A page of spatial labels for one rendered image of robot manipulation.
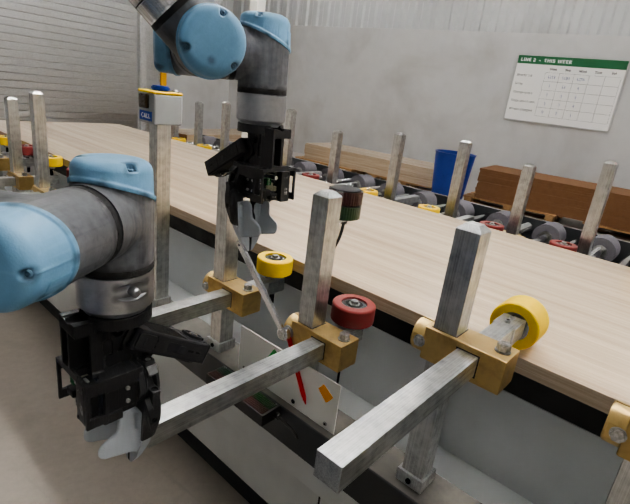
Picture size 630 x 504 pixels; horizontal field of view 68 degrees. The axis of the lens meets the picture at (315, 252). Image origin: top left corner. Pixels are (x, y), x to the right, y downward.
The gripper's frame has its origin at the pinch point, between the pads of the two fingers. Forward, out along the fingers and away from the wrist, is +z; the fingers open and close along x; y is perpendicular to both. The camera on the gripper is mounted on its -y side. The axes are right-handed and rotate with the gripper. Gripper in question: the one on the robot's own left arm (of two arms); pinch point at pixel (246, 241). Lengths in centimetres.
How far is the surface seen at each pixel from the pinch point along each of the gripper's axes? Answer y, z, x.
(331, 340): 16.6, 13.7, 5.4
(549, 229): 9, 19, 154
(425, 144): -348, 40, 687
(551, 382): 47, 13, 22
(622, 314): 50, 12, 60
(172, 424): 15.8, 15.4, -24.1
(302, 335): 10.5, 15.3, 4.9
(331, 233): 12.3, -3.6, 7.7
